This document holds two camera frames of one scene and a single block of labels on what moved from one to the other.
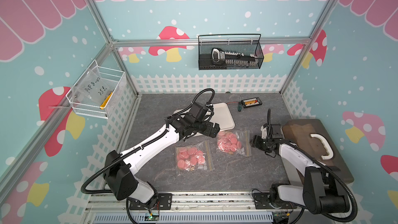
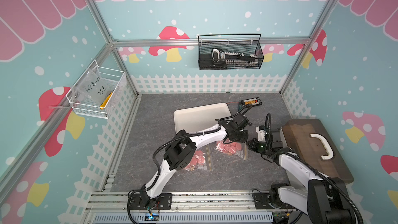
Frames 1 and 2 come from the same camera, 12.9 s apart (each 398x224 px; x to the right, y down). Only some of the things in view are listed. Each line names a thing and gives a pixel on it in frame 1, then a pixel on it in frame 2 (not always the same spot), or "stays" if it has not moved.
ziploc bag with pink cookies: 235,141 stays
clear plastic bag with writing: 90,87 stays
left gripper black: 208,130 to 244,138
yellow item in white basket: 105,100 stays
